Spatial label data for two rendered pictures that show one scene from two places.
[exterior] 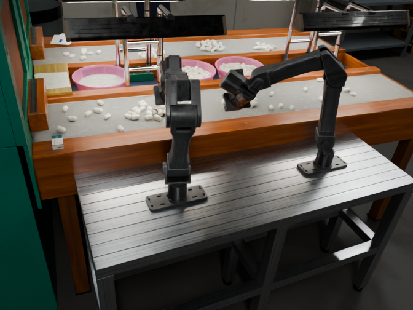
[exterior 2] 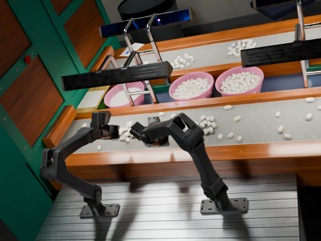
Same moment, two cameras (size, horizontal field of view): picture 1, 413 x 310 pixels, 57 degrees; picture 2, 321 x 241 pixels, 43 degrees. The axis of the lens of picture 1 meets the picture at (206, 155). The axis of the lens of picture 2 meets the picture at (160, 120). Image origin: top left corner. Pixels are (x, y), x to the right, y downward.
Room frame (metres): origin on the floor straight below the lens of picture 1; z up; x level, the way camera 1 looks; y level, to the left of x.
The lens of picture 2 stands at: (0.42, -1.31, 2.03)
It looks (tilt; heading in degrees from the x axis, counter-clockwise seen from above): 35 degrees down; 52
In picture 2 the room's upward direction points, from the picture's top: 23 degrees counter-clockwise
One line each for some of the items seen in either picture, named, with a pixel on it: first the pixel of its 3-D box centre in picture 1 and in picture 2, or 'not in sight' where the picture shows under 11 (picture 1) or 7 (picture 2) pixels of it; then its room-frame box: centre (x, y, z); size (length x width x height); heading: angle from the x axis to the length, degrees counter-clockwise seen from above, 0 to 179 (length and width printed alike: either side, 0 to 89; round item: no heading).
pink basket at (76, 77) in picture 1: (102, 84); (126, 99); (1.66, 0.53, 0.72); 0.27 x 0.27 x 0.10
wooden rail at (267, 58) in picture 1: (208, 66); (225, 73); (2.05, 0.03, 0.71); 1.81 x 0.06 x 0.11; 113
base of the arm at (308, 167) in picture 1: (324, 157); (221, 200); (1.22, -0.45, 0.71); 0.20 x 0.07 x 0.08; 116
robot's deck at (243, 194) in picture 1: (224, 149); (169, 171); (1.31, -0.07, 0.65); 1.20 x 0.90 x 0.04; 116
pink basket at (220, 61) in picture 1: (238, 73); (240, 86); (1.94, -0.14, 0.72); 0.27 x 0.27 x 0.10
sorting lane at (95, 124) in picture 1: (246, 103); (210, 127); (1.59, -0.16, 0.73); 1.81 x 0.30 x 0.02; 113
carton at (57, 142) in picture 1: (57, 142); not in sight; (1.07, 0.51, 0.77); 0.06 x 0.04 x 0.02; 23
